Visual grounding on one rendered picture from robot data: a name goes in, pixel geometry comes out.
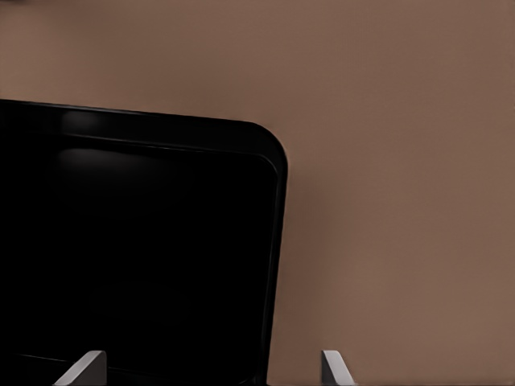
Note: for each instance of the black rectangular tray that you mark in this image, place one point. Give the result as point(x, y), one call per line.
point(141, 249)

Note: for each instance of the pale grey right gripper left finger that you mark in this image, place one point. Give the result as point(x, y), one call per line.
point(86, 370)

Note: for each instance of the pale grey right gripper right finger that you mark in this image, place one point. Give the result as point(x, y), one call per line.
point(334, 370)

